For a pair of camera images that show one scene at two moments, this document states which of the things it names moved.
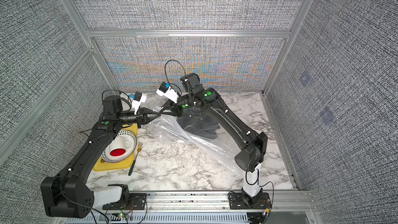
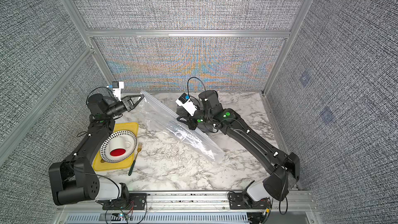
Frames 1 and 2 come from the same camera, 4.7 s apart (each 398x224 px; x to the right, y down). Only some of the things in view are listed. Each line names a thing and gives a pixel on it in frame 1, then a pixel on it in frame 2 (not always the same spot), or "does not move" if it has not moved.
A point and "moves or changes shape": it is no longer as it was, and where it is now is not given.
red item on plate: (117, 152) does not move
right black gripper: (174, 107) to (192, 123)
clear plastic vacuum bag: (165, 126) moves or changes shape
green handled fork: (139, 145) does not move
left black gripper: (141, 117) to (129, 106)
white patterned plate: (125, 139) does not move
